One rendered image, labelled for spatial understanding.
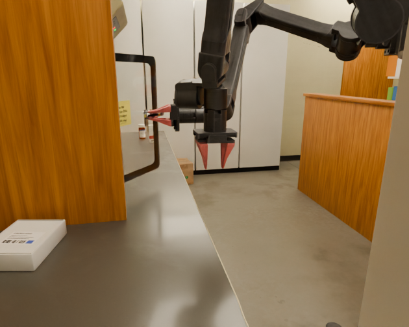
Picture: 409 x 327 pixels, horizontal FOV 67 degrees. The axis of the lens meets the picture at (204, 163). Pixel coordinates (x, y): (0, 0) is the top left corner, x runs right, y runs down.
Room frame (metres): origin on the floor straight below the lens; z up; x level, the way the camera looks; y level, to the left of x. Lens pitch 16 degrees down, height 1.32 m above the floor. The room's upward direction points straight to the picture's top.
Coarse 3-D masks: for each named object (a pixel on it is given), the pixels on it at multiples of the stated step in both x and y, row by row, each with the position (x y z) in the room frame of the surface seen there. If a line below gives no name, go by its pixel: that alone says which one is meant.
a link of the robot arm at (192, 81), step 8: (208, 64) 0.71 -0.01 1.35; (208, 72) 0.71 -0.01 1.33; (216, 72) 0.72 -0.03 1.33; (184, 80) 0.79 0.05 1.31; (192, 80) 0.78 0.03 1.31; (200, 80) 0.77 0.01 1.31; (208, 80) 0.72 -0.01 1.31; (216, 80) 0.72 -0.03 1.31; (224, 80) 0.78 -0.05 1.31; (176, 88) 0.78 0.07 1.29; (184, 88) 0.77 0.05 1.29; (192, 88) 0.77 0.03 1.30; (176, 96) 0.78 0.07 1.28; (184, 96) 0.77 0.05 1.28; (192, 96) 0.76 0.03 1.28; (176, 104) 0.78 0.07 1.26; (184, 104) 0.78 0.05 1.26; (192, 104) 0.77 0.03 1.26
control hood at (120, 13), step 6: (114, 0) 0.87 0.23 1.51; (120, 0) 0.87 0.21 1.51; (114, 6) 0.86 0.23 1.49; (120, 6) 0.87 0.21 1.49; (114, 12) 0.87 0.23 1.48; (120, 12) 0.92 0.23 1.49; (120, 18) 0.98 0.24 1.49; (126, 18) 1.08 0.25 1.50; (120, 24) 1.06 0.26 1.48; (126, 24) 1.16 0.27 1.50; (120, 30) 1.15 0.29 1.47; (114, 36) 1.14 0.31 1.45
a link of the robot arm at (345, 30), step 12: (252, 12) 1.24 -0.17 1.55; (264, 12) 1.24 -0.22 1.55; (276, 12) 1.23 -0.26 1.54; (288, 12) 1.21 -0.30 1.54; (252, 24) 1.30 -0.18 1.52; (264, 24) 1.26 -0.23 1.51; (276, 24) 1.22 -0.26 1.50; (288, 24) 1.18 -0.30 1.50; (300, 24) 1.16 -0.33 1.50; (312, 24) 1.14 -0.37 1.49; (324, 24) 1.13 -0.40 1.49; (336, 24) 1.08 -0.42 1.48; (348, 24) 1.07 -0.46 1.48; (300, 36) 1.18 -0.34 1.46; (312, 36) 1.14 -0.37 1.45; (324, 36) 1.10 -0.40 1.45; (336, 36) 1.12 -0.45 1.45; (348, 36) 1.03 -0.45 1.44; (348, 60) 1.10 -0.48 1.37
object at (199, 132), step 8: (208, 112) 0.75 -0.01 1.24; (224, 112) 0.76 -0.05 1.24; (208, 120) 0.75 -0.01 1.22; (216, 120) 0.75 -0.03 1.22; (224, 120) 0.76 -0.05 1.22; (200, 128) 0.80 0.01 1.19; (208, 128) 0.75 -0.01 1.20; (216, 128) 0.75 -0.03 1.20; (224, 128) 0.76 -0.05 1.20; (200, 136) 0.74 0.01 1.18; (232, 136) 0.76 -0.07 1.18
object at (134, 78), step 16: (128, 64) 1.00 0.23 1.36; (144, 64) 1.07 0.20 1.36; (128, 80) 0.99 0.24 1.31; (144, 80) 1.07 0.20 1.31; (128, 96) 0.99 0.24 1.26; (144, 96) 1.06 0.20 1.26; (144, 112) 1.06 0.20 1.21; (128, 128) 0.98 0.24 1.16; (144, 128) 1.05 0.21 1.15; (128, 144) 0.98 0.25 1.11; (144, 144) 1.05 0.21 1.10; (128, 160) 0.97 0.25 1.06; (144, 160) 1.05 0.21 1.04; (128, 176) 0.97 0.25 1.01
